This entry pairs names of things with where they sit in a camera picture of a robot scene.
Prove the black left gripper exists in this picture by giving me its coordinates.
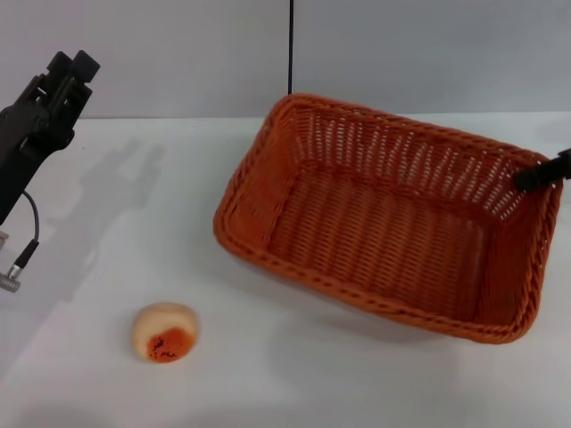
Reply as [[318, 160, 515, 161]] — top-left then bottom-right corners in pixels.
[[0, 49, 102, 224]]

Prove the orange woven rectangular basket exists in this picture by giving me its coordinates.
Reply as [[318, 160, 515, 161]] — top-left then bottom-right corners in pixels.
[[212, 92, 564, 345]]

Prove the round bun with orange patch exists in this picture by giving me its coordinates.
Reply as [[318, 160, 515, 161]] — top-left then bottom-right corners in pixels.
[[130, 301, 200, 365]]

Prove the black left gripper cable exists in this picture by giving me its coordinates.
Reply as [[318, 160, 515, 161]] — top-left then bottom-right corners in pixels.
[[0, 190, 41, 293]]

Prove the thin black wall joint strip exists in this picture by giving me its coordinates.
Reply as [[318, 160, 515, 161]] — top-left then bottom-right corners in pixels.
[[286, 0, 295, 95]]

